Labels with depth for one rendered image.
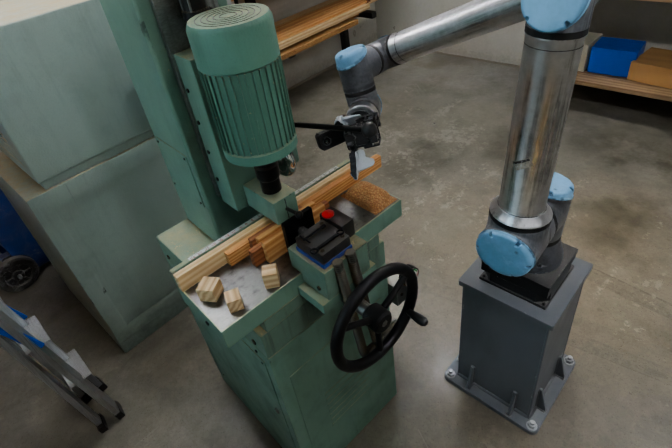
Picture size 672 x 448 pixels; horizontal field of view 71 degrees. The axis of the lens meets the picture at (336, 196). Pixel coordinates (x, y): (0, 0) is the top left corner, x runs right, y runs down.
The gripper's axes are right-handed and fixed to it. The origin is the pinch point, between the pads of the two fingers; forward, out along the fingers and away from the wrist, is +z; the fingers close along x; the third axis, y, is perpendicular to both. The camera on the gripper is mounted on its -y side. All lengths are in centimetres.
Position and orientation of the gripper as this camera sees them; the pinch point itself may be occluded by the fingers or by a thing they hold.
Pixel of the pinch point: (343, 152)
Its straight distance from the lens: 109.9
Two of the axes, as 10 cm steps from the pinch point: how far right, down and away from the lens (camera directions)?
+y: 9.4, -2.0, -2.7
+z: -1.5, 4.6, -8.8
